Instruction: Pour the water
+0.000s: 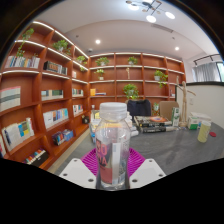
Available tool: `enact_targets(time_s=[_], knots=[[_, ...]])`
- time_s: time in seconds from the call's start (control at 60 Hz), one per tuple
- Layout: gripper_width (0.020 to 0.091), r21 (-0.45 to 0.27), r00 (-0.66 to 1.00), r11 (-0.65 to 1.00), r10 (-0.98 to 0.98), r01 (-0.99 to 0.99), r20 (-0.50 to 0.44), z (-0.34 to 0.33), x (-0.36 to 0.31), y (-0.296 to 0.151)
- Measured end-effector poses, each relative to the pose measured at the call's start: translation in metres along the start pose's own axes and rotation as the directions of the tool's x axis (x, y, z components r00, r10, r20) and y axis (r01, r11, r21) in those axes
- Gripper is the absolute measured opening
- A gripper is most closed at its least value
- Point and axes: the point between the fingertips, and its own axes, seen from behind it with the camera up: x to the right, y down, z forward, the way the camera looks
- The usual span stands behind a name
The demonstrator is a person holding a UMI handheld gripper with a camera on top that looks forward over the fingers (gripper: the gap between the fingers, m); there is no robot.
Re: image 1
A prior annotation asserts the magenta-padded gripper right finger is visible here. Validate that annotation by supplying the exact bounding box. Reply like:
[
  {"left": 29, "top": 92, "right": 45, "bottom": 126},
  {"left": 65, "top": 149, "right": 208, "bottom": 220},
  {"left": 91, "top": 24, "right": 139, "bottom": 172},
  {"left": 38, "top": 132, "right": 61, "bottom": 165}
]
[{"left": 128, "top": 147, "right": 167, "bottom": 190}]

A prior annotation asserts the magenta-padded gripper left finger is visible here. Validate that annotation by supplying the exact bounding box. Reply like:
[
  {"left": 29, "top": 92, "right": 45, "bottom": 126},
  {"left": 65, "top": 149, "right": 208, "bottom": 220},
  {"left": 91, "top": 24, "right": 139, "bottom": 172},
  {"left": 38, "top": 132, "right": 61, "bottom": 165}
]
[{"left": 59, "top": 147, "right": 98, "bottom": 190}]

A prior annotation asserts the clear plastic bottle red label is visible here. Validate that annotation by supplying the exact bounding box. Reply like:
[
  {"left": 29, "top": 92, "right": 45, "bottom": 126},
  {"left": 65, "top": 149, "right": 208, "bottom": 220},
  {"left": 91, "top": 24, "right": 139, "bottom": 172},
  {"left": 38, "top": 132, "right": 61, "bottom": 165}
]
[{"left": 94, "top": 101, "right": 132, "bottom": 191}]

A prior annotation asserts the stack of assorted small books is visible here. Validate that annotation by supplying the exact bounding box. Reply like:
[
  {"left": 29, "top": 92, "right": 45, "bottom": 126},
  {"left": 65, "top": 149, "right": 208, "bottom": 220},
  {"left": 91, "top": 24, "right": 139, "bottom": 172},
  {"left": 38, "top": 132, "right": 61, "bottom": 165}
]
[{"left": 129, "top": 113, "right": 140, "bottom": 138}]

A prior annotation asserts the tall green white carton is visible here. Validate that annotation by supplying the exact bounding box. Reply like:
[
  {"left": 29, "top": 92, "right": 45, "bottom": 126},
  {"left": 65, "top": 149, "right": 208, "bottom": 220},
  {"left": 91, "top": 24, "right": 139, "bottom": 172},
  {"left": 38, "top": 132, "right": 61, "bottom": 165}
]
[{"left": 171, "top": 106, "right": 181, "bottom": 127}]

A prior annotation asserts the tan chair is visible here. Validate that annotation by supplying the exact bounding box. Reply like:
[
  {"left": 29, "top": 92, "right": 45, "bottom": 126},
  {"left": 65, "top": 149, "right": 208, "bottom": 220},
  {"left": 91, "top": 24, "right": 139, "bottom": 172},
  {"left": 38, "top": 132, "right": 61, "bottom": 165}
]
[{"left": 159, "top": 100, "right": 180, "bottom": 121}]

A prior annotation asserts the dark blue chair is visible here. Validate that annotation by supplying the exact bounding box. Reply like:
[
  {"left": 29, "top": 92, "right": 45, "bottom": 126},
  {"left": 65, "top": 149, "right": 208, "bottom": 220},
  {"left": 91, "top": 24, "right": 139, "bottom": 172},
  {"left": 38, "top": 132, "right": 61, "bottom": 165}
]
[{"left": 126, "top": 99, "right": 153, "bottom": 118}]

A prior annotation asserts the yellow striped cartoon mug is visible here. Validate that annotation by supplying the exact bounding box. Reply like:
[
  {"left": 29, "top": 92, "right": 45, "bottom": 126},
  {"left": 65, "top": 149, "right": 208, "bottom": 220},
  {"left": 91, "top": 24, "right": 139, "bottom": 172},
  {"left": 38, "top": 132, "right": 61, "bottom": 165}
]
[{"left": 197, "top": 120, "right": 212, "bottom": 144}]

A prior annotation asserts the wooden artist mannequin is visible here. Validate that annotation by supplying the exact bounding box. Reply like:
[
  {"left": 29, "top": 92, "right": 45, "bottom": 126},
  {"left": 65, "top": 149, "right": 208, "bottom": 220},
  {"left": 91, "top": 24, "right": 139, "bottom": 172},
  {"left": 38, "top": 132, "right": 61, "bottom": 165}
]
[{"left": 175, "top": 80, "right": 194, "bottom": 128}]

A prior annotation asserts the orange wooden shelf unit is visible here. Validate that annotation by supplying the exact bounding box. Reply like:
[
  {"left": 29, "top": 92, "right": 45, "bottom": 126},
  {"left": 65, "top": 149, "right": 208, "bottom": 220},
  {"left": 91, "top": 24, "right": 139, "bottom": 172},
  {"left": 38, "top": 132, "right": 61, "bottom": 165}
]
[{"left": 0, "top": 20, "right": 187, "bottom": 171}]

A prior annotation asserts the grey window curtain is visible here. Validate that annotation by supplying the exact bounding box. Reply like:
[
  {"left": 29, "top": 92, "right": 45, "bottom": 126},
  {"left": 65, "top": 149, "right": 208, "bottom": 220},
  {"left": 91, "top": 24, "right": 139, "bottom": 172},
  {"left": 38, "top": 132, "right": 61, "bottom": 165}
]
[{"left": 192, "top": 62, "right": 221, "bottom": 83}]

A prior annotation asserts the ceiling air vent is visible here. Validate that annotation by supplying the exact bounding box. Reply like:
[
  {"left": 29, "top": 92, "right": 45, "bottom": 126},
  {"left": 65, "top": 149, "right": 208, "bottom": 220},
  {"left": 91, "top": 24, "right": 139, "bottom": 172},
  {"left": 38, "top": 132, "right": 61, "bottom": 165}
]
[{"left": 149, "top": 23, "right": 174, "bottom": 34}]

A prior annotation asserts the branched ceiling lamp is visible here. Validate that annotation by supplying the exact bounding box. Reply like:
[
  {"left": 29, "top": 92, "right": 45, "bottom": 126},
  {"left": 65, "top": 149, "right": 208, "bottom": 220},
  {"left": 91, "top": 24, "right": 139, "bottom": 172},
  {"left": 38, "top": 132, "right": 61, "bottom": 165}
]
[{"left": 125, "top": 0, "right": 176, "bottom": 24}]

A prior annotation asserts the black ceiling track rail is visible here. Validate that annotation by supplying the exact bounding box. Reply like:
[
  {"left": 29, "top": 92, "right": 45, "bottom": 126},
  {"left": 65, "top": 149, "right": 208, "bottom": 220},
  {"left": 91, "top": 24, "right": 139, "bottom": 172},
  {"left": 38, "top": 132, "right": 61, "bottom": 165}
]
[{"left": 193, "top": 53, "right": 221, "bottom": 66}]

